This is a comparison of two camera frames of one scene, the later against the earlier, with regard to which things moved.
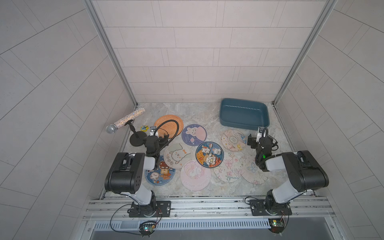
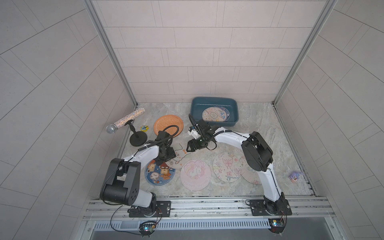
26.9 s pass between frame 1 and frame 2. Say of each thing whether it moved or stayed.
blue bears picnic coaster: moved
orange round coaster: stayed
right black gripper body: moved
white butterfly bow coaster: stayed
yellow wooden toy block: stayed
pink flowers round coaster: moved
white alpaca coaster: stayed
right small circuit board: stayed
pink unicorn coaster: stayed
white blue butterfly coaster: stayed
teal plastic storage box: moved
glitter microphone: stayed
